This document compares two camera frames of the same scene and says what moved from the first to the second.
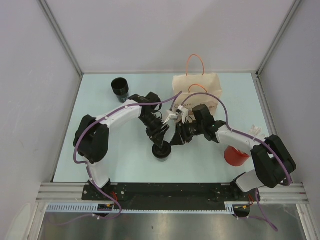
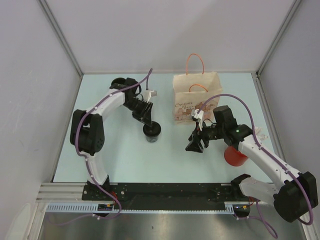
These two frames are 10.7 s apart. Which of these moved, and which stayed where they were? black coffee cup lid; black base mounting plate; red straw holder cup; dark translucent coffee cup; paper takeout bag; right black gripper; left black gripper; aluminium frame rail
Moved: left black gripper; black coffee cup lid; dark translucent coffee cup; right black gripper
Stayed: black base mounting plate; paper takeout bag; aluminium frame rail; red straw holder cup
